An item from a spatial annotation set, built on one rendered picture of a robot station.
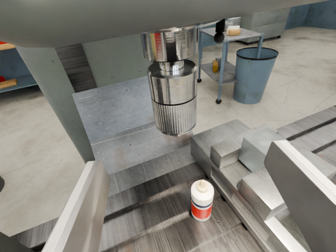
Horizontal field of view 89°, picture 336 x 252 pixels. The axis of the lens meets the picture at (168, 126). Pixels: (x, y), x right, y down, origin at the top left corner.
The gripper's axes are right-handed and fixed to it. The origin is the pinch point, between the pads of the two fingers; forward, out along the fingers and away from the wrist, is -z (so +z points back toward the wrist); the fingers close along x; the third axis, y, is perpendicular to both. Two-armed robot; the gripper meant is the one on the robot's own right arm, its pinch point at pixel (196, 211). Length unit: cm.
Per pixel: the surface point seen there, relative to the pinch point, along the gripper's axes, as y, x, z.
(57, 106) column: 15, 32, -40
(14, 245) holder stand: 17.7, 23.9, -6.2
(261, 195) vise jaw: 17.2, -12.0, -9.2
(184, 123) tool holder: 2.4, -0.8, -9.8
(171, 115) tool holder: 1.2, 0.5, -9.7
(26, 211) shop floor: 124, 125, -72
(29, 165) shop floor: 124, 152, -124
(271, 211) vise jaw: 18.0, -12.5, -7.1
